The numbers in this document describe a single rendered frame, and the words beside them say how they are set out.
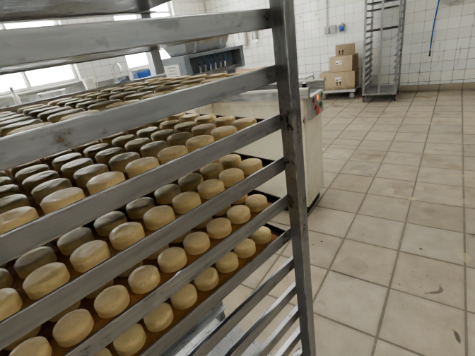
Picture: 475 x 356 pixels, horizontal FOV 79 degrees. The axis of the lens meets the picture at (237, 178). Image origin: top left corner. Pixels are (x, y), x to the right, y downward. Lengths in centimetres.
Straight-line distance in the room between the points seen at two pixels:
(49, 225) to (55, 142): 9
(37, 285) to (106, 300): 11
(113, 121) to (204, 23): 19
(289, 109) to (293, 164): 11
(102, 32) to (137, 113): 9
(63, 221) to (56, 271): 10
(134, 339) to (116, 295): 9
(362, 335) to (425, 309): 32
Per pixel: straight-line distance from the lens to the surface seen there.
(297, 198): 63
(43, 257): 51
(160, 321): 58
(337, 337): 149
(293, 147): 58
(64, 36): 37
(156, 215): 49
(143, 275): 53
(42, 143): 36
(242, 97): 203
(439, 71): 588
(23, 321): 43
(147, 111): 40
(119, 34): 39
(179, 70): 204
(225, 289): 59
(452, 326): 163
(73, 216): 39
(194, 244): 55
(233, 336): 133
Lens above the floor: 120
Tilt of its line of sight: 25 degrees down
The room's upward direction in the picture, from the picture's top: 10 degrees counter-clockwise
